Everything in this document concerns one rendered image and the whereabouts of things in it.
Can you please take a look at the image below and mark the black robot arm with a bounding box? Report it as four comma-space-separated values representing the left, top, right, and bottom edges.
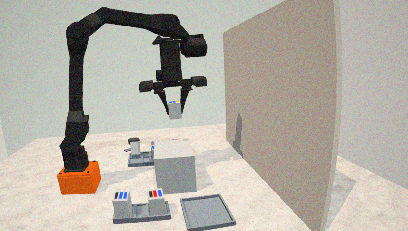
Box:
59, 7, 207, 173

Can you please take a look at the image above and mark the large beige panel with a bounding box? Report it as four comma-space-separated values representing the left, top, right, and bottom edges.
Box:
223, 0, 343, 231

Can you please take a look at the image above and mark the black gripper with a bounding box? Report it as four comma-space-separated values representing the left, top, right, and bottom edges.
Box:
139, 58, 207, 115

